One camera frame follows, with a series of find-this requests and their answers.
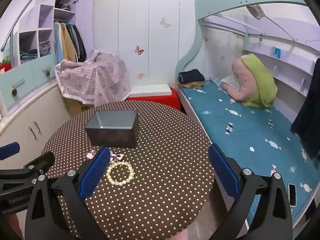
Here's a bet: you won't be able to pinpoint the pink and green pillow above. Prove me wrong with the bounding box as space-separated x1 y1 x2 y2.
240 54 278 109

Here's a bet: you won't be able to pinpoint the cream cabinet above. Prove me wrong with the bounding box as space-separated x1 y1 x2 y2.
0 82 73 170

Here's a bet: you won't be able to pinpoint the red potted plant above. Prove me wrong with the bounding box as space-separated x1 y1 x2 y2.
0 57 12 71

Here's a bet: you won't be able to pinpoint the black hanging jacket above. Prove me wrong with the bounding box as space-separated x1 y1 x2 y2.
72 24 87 62

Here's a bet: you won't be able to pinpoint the folded light jeans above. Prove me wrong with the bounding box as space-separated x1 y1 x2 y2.
39 41 52 57

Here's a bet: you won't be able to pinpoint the lilac white shelf unit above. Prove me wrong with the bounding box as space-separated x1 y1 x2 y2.
12 0 80 68

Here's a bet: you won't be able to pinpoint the light blue hanging shirt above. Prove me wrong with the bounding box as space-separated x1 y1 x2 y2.
55 23 63 63

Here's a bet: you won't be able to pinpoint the folded dark jeans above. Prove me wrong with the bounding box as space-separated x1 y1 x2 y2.
20 50 38 63

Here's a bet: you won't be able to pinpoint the pale yellow bead bracelet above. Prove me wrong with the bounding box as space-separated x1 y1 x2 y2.
106 161 135 186

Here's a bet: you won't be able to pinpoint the grey metal box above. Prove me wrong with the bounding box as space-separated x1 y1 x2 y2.
84 109 139 148

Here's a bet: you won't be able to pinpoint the white bedside shelf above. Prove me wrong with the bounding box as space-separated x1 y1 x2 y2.
244 34 320 98

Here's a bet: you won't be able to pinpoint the tan hanging garment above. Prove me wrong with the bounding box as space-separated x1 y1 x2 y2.
61 24 77 63

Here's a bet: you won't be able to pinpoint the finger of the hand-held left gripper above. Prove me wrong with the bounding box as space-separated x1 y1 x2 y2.
0 142 20 160
0 151 55 181

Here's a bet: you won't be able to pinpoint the black smartphone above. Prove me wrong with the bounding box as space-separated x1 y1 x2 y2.
288 184 297 207

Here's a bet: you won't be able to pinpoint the blue candy print mattress sheet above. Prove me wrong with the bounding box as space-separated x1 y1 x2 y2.
180 79 320 220

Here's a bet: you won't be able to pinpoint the silver curved handrail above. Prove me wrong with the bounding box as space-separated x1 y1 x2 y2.
0 0 69 52

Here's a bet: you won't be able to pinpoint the folded tan clothes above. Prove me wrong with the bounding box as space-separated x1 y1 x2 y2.
180 80 210 89

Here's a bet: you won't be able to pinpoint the brown polka dot tablecloth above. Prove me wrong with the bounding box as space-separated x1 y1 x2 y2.
41 102 217 240

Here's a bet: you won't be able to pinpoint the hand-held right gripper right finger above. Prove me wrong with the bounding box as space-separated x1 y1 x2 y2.
208 144 293 240

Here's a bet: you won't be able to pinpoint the white wardrobe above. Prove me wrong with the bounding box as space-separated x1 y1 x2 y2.
92 0 200 90

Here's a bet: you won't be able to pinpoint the pink checked cloth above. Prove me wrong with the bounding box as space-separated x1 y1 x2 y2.
54 49 132 105

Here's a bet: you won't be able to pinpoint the white pillow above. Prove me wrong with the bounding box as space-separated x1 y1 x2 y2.
220 75 240 90

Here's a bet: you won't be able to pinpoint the dark hanging garment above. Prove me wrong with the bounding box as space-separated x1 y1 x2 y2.
290 58 320 160

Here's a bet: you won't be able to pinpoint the cardboard box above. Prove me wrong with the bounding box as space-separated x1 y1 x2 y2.
64 97 97 117

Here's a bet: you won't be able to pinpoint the clothes pile on shelf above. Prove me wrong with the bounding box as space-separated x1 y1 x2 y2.
55 0 72 11

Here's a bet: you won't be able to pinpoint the folded dark clothes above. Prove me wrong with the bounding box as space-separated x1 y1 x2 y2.
178 69 205 83

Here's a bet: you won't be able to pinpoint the white board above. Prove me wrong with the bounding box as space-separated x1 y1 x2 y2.
127 84 172 98

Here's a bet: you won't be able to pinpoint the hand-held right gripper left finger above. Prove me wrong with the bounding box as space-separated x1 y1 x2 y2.
24 146 112 240

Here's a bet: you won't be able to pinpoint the teal drawer unit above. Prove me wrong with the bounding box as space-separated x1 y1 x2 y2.
0 52 59 115

